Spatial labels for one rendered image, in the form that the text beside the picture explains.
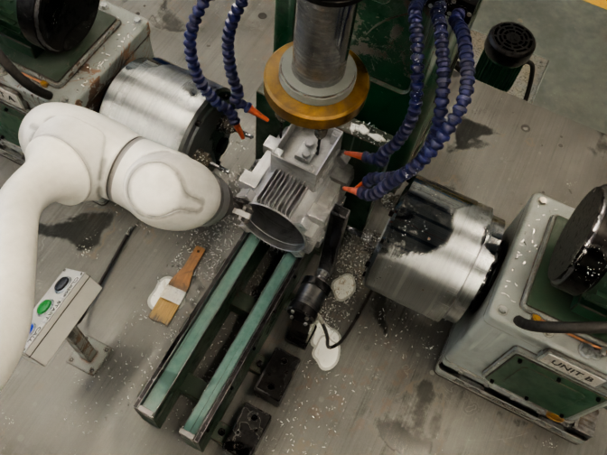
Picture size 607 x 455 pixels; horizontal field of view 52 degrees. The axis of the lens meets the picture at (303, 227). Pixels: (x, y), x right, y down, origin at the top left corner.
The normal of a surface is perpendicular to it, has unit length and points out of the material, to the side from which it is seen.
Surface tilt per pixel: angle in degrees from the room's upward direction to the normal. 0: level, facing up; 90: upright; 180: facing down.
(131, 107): 28
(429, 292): 66
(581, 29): 0
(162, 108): 17
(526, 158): 0
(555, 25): 0
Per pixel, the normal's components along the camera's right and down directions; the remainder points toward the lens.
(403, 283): -0.40, 0.56
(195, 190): 0.93, 0.01
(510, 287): 0.07, -0.47
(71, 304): 0.77, 0.07
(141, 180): -0.22, -0.09
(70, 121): 0.16, -0.68
